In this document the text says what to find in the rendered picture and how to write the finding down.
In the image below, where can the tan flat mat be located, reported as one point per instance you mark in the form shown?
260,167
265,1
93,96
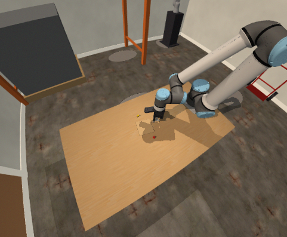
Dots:
144,127

